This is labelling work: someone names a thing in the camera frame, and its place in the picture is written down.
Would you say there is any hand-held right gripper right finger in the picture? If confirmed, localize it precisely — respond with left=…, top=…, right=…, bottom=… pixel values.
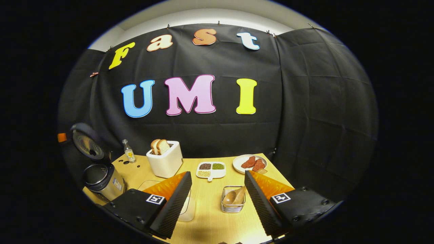
left=244, top=170, right=340, bottom=238

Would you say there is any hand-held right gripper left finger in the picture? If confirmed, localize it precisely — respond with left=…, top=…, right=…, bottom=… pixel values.
left=102, top=171, right=193, bottom=240

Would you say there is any wooden spoon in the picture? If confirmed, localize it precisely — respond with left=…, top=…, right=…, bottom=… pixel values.
left=223, top=186, right=247, bottom=206

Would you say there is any dark grey rice cooker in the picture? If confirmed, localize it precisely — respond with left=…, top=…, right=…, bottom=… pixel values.
left=70, top=123, right=126, bottom=203

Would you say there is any clear plastic rice container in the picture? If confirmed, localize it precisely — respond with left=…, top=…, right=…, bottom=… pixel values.
left=137, top=180, right=197, bottom=222

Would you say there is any white toaster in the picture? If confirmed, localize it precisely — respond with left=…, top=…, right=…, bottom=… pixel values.
left=146, top=141, right=184, bottom=179

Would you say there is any white round plate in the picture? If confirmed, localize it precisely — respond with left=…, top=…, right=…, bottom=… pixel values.
left=233, top=155, right=268, bottom=175

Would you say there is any white divided bean dish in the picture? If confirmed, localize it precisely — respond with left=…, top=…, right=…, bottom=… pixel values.
left=196, top=162, right=226, bottom=182

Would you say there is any small clear glass bottle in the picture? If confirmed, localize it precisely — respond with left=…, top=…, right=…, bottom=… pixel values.
left=122, top=139, right=136, bottom=163

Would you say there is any black backdrop cloth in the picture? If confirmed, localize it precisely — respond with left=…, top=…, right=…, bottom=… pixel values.
left=58, top=23, right=379, bottom=204

